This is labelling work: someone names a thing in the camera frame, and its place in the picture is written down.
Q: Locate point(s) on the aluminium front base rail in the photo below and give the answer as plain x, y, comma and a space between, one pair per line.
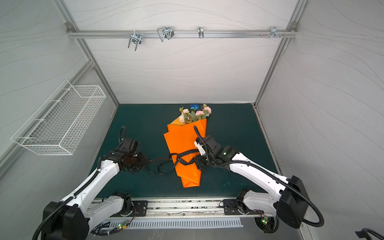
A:
183, 207

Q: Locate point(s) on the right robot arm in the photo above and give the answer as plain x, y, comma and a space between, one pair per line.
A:
287, 198

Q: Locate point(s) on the middle metal U-bolt clamp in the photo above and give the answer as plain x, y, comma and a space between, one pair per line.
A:
165, 32

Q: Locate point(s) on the peach fake flower stem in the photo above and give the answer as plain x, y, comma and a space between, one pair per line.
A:
184, 117

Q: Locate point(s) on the white slotted cable duct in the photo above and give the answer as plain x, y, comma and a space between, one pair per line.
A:
188, 223

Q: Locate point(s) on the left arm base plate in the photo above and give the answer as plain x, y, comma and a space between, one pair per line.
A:
139, 208

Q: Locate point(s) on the left metal U-bolt clamp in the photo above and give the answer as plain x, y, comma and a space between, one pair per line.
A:
135, 40

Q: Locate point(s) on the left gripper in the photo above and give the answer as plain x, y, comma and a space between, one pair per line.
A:
144, 162

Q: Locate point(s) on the white wire basket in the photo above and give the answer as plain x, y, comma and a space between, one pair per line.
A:
58, 125

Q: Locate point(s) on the orange wrapping paper sheet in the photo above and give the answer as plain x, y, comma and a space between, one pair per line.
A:
180, 138

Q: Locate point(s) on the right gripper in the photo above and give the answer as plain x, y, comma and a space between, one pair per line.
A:
198, 162

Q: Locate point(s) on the metal u-bolt clamp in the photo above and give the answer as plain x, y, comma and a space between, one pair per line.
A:
165, 32
135, 40

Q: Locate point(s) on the small metal hook bracket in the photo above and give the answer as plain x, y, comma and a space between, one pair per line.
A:
201, 32

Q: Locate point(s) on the green table mat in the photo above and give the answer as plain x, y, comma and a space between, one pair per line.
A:
234, 125

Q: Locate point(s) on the pink fake flower stem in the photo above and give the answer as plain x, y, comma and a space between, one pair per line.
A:
204, 112

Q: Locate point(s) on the blue fake flower stem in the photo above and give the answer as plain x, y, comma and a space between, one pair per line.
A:
195, 107

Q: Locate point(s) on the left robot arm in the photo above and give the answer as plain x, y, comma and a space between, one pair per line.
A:
73, 218

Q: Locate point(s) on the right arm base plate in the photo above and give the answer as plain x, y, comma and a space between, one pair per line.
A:
231, 207

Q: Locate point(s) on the aluminium cross rail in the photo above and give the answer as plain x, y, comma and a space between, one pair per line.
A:
73, 33

